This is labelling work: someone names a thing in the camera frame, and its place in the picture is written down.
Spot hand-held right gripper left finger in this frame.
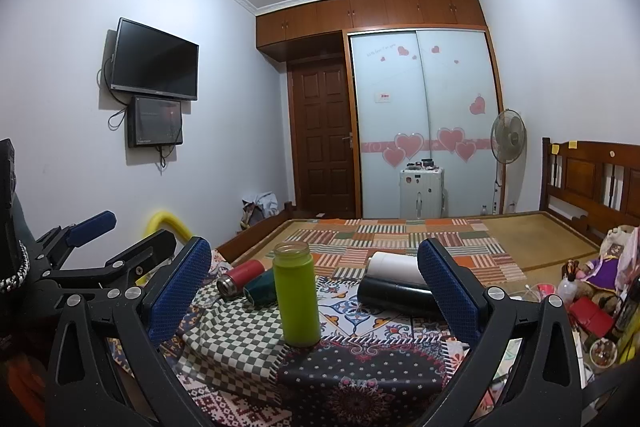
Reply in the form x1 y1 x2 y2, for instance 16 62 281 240
45 237 221 427

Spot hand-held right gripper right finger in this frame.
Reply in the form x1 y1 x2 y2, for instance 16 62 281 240
417 238 587 427

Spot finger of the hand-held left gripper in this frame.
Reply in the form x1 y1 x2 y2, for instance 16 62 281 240
32 211 117 280
49 229 179 303

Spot black cup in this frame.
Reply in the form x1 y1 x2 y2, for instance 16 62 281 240
357 274 445 322

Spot white cup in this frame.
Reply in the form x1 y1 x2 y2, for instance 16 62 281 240
368 251 427 288

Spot red cup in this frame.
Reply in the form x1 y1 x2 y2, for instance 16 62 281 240
216 259 266 298

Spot dark green cup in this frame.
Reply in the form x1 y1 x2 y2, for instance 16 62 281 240
243 268 277 308

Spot lime green cup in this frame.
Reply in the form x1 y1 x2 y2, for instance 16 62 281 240
272 242 322 349

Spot yellow foam tube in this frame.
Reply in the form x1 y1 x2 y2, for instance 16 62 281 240
136 209 194 286

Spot green checkered cloth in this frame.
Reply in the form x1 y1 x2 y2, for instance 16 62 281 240
175 278 297 394

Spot white suitcase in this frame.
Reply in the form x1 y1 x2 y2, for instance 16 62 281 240
399 166 446 221

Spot floral patterned cloth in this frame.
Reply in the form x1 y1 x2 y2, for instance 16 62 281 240
100 251 473 427

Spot striped patchwork blanket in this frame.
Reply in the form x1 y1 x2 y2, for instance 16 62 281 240
280 217 527 284

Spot pile of clothes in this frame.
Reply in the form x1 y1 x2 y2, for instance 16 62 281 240
242 192 279 229

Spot clear plastic bottle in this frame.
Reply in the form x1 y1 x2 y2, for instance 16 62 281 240
557 274 584 306

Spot red box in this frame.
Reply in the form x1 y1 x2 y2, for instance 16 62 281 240
570 297 614 334

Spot purple dressed doll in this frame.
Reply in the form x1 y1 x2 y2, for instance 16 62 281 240
575 256 622 294

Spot standing electric fan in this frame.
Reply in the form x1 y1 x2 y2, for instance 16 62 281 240
489 108 527 216

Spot wooden bed headboard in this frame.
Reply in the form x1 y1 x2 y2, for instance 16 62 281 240
541 137 640 249

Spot dark glass bottle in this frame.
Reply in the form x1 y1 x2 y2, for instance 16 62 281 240
607 277 640 344

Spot white and pink bag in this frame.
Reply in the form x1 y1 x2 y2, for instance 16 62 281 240
602 224 640 294

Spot sliding wardrobe with pink hearts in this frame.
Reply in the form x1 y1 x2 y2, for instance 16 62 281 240
345 27 504 221

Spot brown wooden door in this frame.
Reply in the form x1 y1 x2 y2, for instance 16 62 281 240
287 59 359 216

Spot brown overhead wooden cabinets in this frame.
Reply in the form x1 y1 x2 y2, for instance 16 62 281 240
256 0 489 64

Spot small black wall monitor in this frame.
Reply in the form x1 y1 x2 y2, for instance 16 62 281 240
127 95 184 149

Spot black television cable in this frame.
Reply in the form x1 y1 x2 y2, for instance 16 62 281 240
97 27 127 132

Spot wall-mounted black television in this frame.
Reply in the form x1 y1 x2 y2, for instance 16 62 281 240
109 18 200 102

